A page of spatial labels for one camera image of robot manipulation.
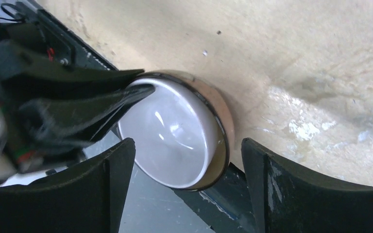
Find plain white bowl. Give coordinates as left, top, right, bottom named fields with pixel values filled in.
left=118, top=78, right=218, bottom=189

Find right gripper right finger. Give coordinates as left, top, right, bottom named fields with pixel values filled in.
left=241, top=138, right=373, bottom=233

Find brown-rimmed white bowl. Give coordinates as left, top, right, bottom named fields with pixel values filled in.
left=135, top=70, right=235, bottom=191

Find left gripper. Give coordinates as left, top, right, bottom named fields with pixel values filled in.
left=0, top=40, right=155, bottom=181

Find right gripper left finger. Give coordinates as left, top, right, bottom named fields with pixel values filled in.
left=0, top=138, right=136, bottom=233

